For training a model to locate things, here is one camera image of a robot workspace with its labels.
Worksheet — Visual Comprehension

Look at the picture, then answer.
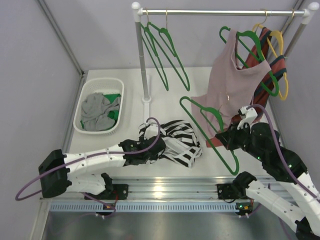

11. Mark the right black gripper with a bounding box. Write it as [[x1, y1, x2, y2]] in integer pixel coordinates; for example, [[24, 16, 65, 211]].
[[215, 119, 266, 161]]

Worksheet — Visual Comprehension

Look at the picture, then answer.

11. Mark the black white striped tank top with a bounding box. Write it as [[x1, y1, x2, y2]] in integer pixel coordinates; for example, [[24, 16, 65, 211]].
[[148, 119, 203, 168]]

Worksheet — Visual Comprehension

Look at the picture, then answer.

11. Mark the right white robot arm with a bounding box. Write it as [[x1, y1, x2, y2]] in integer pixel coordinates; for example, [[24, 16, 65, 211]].
[[216, 122, 320, 240]]

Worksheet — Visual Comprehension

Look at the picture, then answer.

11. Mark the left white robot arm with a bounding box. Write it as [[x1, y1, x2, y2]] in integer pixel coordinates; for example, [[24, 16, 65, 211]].
[[38, 136, 166, 199]]

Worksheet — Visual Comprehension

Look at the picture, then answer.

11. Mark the pink tank top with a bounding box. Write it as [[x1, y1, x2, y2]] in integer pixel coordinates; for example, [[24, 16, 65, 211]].
[[191, 29, 271, 138]]

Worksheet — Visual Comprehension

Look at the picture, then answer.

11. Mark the rust red tank top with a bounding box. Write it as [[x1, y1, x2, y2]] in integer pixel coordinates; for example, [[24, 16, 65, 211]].
[[206, 27, 287, 148]]

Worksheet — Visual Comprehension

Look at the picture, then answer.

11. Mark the green hanger holding pink top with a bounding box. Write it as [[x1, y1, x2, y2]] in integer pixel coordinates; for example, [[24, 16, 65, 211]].
[[219, 25, 280, 98]]

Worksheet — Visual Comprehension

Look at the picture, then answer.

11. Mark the yellow hanger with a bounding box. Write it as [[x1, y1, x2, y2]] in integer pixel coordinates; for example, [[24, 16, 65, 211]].
[[252, 9, 289, 101]]

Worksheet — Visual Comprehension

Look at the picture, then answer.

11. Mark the green cloth in basket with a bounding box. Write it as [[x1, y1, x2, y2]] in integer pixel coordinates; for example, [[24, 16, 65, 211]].
[[79, 93, 122, 127]]

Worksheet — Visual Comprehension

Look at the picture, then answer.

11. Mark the white plastic laundry basket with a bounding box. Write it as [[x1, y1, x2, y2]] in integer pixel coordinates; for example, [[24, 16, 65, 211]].
[[73, 77, 125, 135]]

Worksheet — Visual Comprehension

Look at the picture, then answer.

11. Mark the grey cloth in basket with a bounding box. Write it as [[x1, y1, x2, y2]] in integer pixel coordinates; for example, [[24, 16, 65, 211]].
[[80, 92, 116, 132]]

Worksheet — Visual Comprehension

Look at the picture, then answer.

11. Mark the metal clothes rack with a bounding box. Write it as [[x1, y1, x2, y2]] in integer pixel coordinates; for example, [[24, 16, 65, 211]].
[[131, 2, 320, 122]]

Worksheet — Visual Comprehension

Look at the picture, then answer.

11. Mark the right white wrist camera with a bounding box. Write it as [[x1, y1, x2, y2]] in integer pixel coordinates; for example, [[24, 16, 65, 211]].
[[237, 106, 261, 130]]

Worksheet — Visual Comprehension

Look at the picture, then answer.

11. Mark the aluminium mounting rail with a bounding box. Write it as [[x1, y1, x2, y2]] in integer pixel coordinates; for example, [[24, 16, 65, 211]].
[[112, 176, 235, 201]]

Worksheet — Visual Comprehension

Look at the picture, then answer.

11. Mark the slotted grey cable duct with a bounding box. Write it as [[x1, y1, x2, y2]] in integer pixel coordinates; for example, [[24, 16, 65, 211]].
[[50, 201, 252, 213]]

